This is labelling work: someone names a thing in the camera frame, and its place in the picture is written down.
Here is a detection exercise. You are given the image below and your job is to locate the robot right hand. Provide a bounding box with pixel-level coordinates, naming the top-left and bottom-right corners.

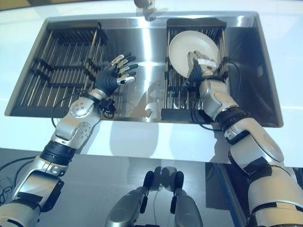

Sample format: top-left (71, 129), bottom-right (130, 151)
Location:
top-left (186, 50), bottom-right (218, 83)

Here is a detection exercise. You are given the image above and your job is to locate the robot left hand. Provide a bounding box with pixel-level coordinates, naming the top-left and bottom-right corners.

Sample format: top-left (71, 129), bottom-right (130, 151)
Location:
top-left (95, 52), bottom-right (139, 96)

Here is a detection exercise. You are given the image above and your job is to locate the deep beige plate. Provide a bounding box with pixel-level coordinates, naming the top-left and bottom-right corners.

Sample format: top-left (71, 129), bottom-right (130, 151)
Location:
top-left (168, 30), bottom-right (220, 78)

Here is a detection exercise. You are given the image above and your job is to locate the black dish rack with plates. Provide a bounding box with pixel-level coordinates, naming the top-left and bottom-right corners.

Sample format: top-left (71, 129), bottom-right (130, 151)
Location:
top-left (160, 18), bottom-right (230, 123)

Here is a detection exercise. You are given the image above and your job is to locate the stainless steel sink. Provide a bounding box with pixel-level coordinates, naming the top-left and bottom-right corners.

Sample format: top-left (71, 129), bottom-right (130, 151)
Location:
top-left (4, 10), bottom-right (284, 128)

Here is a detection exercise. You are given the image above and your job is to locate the empty black dish rack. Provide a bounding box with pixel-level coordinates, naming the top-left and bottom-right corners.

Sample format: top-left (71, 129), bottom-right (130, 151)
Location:
top-left (10, 20), bottom-right (109, 118)

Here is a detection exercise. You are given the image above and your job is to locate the chrome gooseneck faucet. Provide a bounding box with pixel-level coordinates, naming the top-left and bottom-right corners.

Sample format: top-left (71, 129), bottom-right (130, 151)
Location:
top-left (133, 0), bottom-right (157, 21)

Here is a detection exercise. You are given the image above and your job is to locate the robot right leg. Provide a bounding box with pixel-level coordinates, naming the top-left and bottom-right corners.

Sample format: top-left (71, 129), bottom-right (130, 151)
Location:
top-left (170, 170), bottom-right (204, 227)

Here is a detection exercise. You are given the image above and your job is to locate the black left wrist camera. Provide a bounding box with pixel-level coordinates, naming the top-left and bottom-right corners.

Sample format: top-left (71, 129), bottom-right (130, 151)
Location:
top-left (98, 99), bottom-right (116, 114)

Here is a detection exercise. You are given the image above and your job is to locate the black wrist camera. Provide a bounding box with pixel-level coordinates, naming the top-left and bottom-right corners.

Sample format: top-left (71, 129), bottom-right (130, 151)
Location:
top-left (98, 99), bottom-right (116, 114)
top-left (214, 56), bottom-right (230, 80)

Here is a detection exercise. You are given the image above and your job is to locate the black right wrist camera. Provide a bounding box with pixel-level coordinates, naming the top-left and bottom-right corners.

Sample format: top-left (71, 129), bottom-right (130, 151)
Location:
top-left (214, 56), bottom-right (230, 80)

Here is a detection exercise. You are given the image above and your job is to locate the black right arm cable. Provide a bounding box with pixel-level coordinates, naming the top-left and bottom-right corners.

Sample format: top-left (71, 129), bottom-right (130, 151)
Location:
top-left (190, 56), bottom-right (242, 132)

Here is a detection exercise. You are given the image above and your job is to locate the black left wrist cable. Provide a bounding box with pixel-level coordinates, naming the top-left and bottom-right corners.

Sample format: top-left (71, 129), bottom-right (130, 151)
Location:
top-left (51, 89), bottom-right (116, 128)

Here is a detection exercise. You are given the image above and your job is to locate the black left shoulder cable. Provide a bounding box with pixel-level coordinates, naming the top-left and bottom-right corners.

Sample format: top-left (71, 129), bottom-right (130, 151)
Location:
top-left (0, 156), bottom-right (36, 206)

